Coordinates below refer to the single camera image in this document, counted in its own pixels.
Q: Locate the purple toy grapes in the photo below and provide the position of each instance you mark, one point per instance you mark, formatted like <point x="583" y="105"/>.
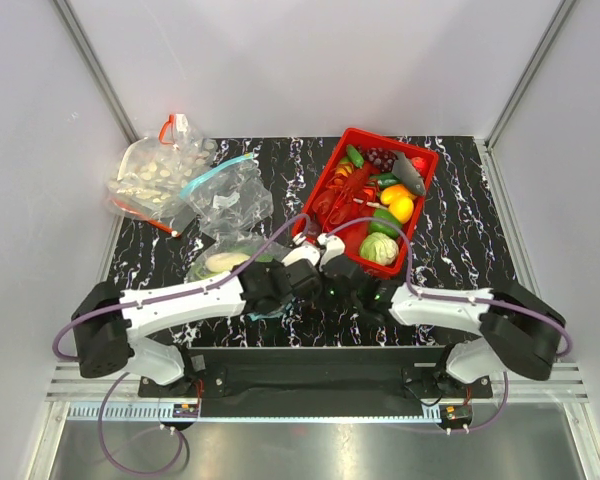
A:
<point x="381" y="158"/>

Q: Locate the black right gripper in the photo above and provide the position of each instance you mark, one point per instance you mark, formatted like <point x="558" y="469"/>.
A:
<point x="321" y="265"/>

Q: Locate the green toy bell pepper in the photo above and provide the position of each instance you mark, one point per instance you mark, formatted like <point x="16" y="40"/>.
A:
<point x="384" y="222"/>

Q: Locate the red plastic bin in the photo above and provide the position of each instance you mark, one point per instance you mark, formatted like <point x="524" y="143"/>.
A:
<point x="352" y="232"/>

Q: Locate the grey toy fish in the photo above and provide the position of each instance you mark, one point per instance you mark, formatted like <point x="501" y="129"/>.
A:
<point x="404" y="170"/>

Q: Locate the green toy cucumber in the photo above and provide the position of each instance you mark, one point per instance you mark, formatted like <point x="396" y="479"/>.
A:
<point x="356" y="158"/>

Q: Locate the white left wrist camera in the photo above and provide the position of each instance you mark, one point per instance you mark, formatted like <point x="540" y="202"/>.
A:
<point x="303" y="250"/>

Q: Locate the white toy radish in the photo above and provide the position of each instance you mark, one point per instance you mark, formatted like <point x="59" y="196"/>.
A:
<point x="226" y="261"/>

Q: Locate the red toy apple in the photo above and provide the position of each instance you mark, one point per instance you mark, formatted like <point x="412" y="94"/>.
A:
<point x="420" y="165"/>

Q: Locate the blue zipper clear bag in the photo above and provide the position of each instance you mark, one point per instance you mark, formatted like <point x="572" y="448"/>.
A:
<point x="226" y="301"/>

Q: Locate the red toy lobster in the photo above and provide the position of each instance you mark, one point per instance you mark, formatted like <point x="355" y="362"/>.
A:
<point x="338" y="200"/>

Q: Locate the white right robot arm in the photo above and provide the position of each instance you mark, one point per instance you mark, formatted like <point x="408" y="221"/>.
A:
<point x="515" y="330"/>

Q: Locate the yellow toy lemon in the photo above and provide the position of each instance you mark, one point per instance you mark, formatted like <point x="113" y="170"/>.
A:
<point x="401" y="208"/>

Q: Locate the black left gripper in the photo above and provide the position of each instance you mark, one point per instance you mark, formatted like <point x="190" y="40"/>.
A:
<point x="276" y="265"/>

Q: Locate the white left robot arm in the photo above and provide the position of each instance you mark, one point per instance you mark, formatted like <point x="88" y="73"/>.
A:
<point x="115" y="331"/>

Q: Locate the orange toy fruit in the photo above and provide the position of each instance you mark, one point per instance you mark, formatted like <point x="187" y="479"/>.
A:
<point x="393" y="193"/>

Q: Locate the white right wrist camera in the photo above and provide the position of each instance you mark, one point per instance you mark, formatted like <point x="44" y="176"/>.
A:
<point x="331" y="246"/>

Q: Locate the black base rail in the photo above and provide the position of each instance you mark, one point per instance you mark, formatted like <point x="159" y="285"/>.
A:
<point x="226" y="372"/>

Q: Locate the green toy cabbage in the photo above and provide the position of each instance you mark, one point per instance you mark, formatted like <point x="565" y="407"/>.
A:
<point x="379" y="248"/>

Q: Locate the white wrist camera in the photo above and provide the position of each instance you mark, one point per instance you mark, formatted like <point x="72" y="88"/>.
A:
<point x="303" y="250"/>
<point x="331" y="246"/>

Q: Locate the red zipper clear bag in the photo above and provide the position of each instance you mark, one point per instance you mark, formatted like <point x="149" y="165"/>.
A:
<point x="147" y="183"/>

